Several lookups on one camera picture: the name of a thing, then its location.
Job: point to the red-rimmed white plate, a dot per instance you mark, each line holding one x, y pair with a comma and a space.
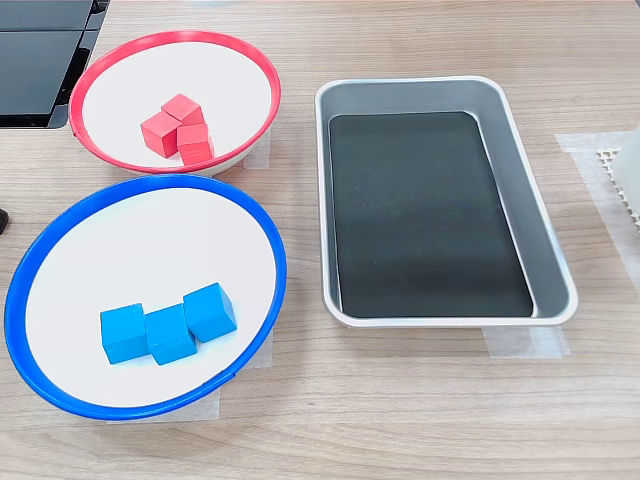
125, 75

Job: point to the blue cube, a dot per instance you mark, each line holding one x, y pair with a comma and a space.
170, 334
210, 312
122, 334

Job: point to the red cube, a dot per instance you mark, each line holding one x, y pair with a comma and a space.
160, 135
185, 107
195, 145

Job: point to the black tray mat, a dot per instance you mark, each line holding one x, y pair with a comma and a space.
425, 215

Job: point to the steel tray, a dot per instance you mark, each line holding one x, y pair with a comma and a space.
350, 95

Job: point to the blue-rimmed white plate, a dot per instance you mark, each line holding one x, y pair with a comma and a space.
100, 240

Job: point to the small black object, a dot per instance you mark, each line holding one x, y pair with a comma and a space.
3, 221

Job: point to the pale perforated base plate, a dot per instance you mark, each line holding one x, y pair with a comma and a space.
631, 212

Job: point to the clear tape strip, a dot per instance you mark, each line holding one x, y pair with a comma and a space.
600, 200
260, 150
525, 342
262, 350

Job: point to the black glossy panel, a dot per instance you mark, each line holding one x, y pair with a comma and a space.
45, 12
35, 75

